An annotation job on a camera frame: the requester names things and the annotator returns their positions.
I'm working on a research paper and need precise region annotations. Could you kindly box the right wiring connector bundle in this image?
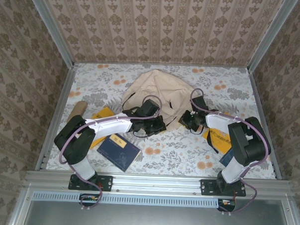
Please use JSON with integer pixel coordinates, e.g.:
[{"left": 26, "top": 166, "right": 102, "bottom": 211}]
[{"left": 217, "top": 199, "right": 236, "bottom": 213}]

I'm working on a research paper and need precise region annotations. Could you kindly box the left wiring connector bundle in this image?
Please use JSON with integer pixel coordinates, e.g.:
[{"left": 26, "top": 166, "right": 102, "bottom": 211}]
[{"left": 79, "top": 193, "right": 100, "bottom": 207}]

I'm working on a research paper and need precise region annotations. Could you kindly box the aluminium front rail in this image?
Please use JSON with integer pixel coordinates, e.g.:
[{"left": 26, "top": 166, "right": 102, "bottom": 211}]
[{"left": 24, "top": 168, "right": 294, "bottom": 201}]

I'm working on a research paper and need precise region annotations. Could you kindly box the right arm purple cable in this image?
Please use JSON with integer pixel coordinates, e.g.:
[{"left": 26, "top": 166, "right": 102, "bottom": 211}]
[{"left": 185, "top": 88, "right": 275, "bottom": 219}]

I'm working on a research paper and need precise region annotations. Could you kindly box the yellow book with text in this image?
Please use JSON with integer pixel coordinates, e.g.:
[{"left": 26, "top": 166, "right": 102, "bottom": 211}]
[{"left": 201, "top": 128, "right": 233, "bottom": 155}]

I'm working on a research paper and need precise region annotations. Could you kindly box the left aluminium side rail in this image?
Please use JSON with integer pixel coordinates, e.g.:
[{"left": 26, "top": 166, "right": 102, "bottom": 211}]
[{"left": 34, "top": 61, "right": 79, "bottom": 172}]

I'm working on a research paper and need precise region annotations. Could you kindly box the right aluminium side rail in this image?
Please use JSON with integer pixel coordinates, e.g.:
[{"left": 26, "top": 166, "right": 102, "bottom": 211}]
[{"left": 244, "top": 71, "right": 287, "bottom": 181}]

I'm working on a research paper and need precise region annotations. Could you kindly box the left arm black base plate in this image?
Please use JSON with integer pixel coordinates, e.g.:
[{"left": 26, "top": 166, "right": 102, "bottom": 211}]
[{"left": 68, "top": 173, "right": 113, "bottom": 192}]

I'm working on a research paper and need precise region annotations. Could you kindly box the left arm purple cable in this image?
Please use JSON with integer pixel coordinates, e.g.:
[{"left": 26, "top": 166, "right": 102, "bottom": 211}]
[{"left": 57, "top": 91, "right": 164, "bottom": 214}]

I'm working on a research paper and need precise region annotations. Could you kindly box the wiring connector bundle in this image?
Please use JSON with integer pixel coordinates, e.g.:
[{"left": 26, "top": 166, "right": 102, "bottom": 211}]
[
  {"left": 79, "top": 193, "right": 100, "bottom": 207},
  {"left": 217, "top": 199, "right": 236, "bottom": 213}
]

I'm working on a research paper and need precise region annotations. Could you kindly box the navy book with yellow label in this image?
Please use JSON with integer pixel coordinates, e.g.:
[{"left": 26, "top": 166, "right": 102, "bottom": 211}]
[
  {"left": 218, "top": 146, "right": 236, "bottom": 168},
  {"left": 96, "top": 133, "right": 142, "bottom": 173}
]

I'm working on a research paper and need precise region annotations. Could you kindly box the aluminium frame post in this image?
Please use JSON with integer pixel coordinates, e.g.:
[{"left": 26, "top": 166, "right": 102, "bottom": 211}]
[
  {"left": 247, "top": 0, "right": 299, "bottom": 75},
  {"left": 21, "top": 0, "right": 78, "bottom": 68}
]

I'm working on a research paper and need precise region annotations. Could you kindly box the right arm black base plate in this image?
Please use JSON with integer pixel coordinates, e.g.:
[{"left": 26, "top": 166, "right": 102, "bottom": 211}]
[{"left": 200, "top": 179, "right": 247, "bottom": 198}]

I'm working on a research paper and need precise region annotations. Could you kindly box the aluminium side rail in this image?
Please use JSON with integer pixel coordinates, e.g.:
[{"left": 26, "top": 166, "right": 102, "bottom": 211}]
[
  {"left": 244, "top": 71, "right": 287, "bottom": 181},
  {"left": 34, "top": 61, "right": 79, "bottom": 172}
]

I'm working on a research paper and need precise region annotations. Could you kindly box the beige backpack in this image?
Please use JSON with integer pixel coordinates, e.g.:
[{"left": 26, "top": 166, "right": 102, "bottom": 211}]
[{"left": 120, "top": 68, "right": 196, "bottom": 132}]

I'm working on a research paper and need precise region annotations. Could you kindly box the grey slotted cable duct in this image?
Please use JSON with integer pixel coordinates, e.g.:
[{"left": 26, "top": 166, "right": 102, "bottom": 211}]
[{"left": 32, "top": 190, "right": 221, "bottom": 210}]

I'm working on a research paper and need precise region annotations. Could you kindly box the right aluminium frame post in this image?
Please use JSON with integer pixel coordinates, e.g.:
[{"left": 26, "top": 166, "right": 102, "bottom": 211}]
[{"left": 247, "top": 0, "right": 299, "bottom": 75}]

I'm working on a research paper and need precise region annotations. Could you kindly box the yellow book with cartoon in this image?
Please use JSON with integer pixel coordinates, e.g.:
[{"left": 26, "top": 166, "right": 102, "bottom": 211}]
[{"left": 88, "top": 105, "right": 116, "bottom": 151}]

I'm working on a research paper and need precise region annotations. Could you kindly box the floral tablecloth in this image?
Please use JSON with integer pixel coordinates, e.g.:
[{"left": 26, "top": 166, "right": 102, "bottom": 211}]
[{"left": 45, "top": 59, "right": 282, "bottom": 180}]

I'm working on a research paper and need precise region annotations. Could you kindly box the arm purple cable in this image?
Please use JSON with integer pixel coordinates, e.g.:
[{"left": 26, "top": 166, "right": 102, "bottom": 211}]
[
  {"left": 185, "top": 88, "right": 275, "bottom": 219},
  {"left": 57, "top": 91, "right": 164, "bottom": 214}
]

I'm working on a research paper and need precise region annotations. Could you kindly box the left aluminium frame post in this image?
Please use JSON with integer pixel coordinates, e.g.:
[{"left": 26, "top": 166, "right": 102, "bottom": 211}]
[{"left": 21, "top": 0, "right": 78, "bottom": 68}]

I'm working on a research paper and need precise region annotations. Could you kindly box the grey metal panel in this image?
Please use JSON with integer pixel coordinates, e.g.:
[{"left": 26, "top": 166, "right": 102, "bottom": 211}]
[{"left": 22, "top": 199, "right": 293, "bottom": 225}]

